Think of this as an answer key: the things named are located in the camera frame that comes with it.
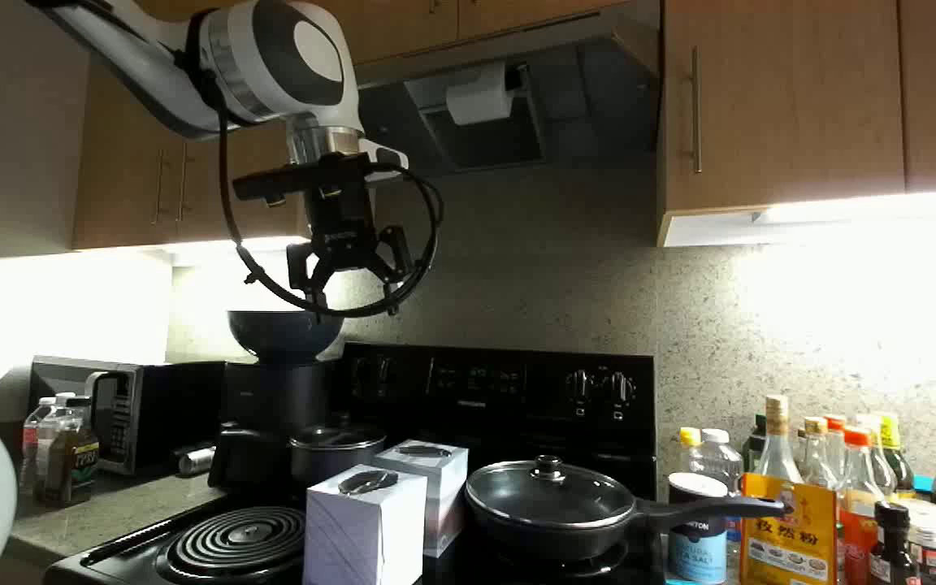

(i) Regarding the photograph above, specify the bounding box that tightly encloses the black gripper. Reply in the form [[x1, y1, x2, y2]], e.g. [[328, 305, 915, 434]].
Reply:
[[283, 155, 417, 318]]

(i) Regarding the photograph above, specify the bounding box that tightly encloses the grey tissue dispenser box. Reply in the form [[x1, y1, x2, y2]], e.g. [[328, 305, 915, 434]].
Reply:
[[374, 436, 476, 564]]

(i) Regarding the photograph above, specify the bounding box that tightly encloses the white tissue dispenser box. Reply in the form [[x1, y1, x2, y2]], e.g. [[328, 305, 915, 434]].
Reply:
[[304, 462, 430, 585]]

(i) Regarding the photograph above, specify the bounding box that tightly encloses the dark blue bowl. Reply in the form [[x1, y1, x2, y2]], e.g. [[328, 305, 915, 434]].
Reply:
[[226, 305, 350, 369]]

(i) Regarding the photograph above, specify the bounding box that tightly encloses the short under-cabinet light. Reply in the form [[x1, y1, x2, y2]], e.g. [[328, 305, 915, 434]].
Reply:
[[152, 233, 314, 270]]

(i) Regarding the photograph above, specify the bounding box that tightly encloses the black countertop appliance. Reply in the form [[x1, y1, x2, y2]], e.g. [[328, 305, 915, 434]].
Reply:
[[218, 359, 332, 436]]

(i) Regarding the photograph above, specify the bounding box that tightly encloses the dark pot with lid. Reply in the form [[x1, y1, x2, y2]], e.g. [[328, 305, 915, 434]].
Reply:
[[288, 424, 391, 487]]

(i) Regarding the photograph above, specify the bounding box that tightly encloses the black electric stove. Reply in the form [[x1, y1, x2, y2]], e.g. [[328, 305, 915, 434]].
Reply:
[[42, 342, 660, 585]]

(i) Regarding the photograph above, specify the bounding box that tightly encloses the black microwave oven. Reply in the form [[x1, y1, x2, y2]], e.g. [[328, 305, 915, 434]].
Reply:
[[27, 355, 228, 480]]

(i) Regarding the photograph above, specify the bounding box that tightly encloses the wooden cabinet above hood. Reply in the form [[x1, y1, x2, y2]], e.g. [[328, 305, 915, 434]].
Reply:
[[325, 0, 660, 70]]

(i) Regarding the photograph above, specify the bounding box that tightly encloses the black stove knob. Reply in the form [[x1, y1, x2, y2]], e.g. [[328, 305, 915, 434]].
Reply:
[[565, 369, 597, 420], [606, 369, 639, 420]]

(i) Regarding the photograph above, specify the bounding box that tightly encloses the grey range hood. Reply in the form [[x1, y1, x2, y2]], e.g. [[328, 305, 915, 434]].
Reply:
[[356, 0, 664, 179]]

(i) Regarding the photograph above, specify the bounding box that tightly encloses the coil stove burner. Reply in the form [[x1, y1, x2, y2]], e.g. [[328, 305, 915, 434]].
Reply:
[[163, 504, 308, 585]]

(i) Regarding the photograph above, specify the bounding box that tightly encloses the silver pot lid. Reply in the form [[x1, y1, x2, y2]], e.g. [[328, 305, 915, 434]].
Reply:
[[464, 452, 639, 535]]

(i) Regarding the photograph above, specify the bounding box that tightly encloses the black frying pan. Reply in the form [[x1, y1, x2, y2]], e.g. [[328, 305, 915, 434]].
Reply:
[[462, 459, 793, 569]]

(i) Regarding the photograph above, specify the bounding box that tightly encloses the amber glass bottle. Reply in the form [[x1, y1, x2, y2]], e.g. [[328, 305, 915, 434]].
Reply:
[[49, 395, 105, 506]]

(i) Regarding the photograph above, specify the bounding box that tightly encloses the clear plastic water bottle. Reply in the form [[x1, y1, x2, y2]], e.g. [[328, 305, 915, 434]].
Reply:
[[20, 392, 70, 504]]

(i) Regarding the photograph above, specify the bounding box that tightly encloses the clear white cap bottle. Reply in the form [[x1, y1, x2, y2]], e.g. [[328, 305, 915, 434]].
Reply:
[[699, 425, 749, 493]]

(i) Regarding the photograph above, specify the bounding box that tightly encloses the dark sauce bottle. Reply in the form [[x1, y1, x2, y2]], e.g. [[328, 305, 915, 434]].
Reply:
[[742, 413, 769, 477]]

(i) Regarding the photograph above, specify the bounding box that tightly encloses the white-lidded blue label can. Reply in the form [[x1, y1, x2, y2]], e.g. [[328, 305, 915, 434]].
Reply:
[[664, 469, 735, 585]]

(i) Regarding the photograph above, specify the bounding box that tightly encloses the cork-topped glass bottle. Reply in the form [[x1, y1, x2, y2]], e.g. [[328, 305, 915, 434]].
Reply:
[[759, 392, 806, 485]]

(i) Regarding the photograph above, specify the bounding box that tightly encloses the tan cap bottle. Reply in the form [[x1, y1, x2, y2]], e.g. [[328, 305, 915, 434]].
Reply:
[[796, 417, 837, 492]]

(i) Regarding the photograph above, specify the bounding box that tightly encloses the orange cap bottle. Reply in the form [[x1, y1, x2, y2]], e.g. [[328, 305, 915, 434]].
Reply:
[[824, 413, 851, 480]]

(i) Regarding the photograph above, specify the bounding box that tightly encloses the yellow food package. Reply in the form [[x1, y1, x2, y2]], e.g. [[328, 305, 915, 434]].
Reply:
[[738, 471, 843, 585]]

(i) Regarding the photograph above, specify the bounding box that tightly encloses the long under-cabinet light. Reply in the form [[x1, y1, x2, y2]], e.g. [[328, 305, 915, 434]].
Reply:
[[660, 189, 936, 251]]

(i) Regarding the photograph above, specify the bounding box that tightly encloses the red cap sauce bottle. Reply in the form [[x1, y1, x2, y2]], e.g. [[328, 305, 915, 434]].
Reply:
[[837, 425, 883, 585]]

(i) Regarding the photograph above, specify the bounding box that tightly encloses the green bottle yellow cap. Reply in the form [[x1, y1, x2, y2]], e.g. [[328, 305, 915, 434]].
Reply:
[[878, 413, 916, 493]]

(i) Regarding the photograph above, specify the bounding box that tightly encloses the black bottle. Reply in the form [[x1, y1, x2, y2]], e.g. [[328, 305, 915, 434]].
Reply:
[[869, 497, 916, 585]]

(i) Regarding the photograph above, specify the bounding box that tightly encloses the white label container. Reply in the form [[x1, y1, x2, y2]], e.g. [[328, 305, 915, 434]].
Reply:
[[905, 492, 936, 585]]

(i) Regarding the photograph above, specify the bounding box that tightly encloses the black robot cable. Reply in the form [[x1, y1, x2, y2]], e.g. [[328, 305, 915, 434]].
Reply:
[[214, 102, 449, 322]]

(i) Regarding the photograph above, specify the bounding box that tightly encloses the wooden wall cabinet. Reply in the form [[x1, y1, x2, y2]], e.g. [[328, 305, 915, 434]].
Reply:
[[70, 54, 380, 255]]

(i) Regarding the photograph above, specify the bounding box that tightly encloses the black utensil handle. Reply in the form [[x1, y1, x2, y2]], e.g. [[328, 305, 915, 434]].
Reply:
[[76, 518, 177, 569]]

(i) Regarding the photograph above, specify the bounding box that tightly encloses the metal cabinet handle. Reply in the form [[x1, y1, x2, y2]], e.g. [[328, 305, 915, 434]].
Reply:
[[687, 42, 710, 175]]

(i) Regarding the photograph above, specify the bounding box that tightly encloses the wooden cabinet with handle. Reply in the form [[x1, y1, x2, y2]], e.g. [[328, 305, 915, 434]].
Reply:
[[656, 0, 936, 251]]

